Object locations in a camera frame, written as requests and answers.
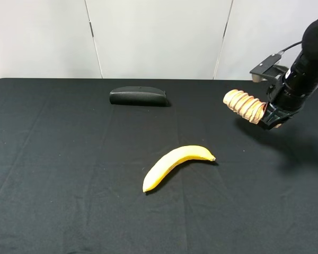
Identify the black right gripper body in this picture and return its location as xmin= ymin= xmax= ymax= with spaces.
xmin=266 ymin=71 xmax=312 ymax=115

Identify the ridged tan bread roll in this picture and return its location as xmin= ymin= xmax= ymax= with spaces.
xmin=223 ymin=89 xmax=267 ymax=124

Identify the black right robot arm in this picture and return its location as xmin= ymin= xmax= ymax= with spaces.
xmin=250 ymin=19 xmax=318 ymax=130

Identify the yellow banana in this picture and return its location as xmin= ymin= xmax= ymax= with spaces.
xmin=142 ymin=145 xmax=216 ymax=193

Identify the black glasses case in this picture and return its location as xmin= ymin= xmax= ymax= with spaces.
xmin=109 ymin=86 xmax=168 ymax=106

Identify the black tablecloth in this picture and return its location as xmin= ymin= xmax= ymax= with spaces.
xmin=0 ymin=78 xmax=318 ymax=253

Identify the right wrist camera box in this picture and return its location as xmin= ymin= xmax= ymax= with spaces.
xmin=250 ymin=53 xmax=288 ymax=83

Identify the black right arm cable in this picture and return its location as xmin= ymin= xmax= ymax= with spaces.
xmin=278 ymin=41 xmax=303 ymax=55

